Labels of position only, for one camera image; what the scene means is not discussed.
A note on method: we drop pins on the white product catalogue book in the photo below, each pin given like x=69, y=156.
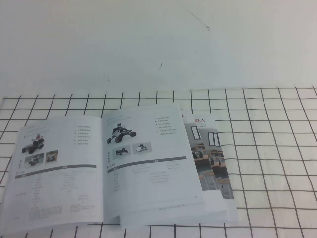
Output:
x=136, y=173

